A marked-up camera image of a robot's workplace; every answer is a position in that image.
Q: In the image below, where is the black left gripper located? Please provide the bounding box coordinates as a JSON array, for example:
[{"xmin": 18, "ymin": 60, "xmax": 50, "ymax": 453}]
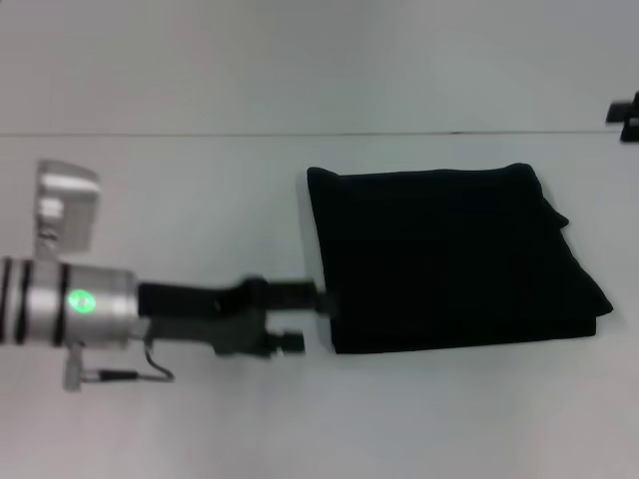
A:
[{"xmin": 137, "ymin": 274, "xmax": 346, "ymax": 359}]

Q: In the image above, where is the black t-shirt with FREE print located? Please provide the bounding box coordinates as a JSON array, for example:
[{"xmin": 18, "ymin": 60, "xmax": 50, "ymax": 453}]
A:
[{"xmin": 306, "ymin": 162, "xmax": 614, "ymax": 356}]

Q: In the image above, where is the grey left wrist cable with plug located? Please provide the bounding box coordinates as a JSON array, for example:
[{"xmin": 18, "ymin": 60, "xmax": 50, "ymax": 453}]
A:
[{"xmin": 62, "ymin": 343, "xmax": 177, "ymax": 394}]

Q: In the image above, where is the silver perforated camera bracket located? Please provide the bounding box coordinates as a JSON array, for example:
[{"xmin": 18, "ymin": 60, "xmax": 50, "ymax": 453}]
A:
[{"xmin": 35, "ymin": 232, "xmax": 66, "ymax": 261}]

